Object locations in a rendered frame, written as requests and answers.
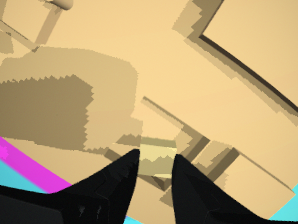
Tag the pale yellow block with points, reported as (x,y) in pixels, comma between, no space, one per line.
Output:
(157,157)

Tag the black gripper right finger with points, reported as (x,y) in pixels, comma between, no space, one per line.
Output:
(197,200)

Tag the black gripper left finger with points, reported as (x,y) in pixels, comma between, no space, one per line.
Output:
(103,198)

